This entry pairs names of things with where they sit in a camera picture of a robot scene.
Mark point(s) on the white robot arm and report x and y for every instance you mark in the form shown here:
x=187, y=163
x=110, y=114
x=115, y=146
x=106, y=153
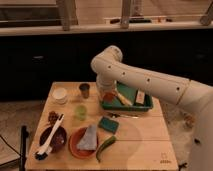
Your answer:
x=191, y=96

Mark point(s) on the metal cup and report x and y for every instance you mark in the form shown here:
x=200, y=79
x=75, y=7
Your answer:
x=84, y=88

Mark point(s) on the white paper cup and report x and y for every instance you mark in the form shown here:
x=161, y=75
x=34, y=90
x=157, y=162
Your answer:
x=60, y=95

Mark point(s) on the green plastic tray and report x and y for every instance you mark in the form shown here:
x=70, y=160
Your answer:
x=130, y=94

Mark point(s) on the metal fork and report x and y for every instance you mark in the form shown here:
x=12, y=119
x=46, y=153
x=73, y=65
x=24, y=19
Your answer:
x=114, y=115

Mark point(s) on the small brown box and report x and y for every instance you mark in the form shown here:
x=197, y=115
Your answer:
x=140, y=97

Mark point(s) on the green sponge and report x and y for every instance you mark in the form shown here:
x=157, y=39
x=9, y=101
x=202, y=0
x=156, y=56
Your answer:
x=108, y=125

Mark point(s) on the green chili pepper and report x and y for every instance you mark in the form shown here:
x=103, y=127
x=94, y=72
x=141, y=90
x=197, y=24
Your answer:
x=103, y=146

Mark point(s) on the grey folded cloth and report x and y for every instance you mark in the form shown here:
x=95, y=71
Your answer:
x=89, y=139

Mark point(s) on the brown pine cone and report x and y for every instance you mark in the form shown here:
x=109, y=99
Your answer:
x=52, y=118

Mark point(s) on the dark brown bowl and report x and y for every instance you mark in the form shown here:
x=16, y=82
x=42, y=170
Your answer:
x=58, y=141

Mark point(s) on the orange plate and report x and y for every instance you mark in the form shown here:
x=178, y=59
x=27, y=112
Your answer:
x=74, y=140

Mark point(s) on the black chair frame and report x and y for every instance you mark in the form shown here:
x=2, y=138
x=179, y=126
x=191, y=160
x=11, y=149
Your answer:
x=24, y=136

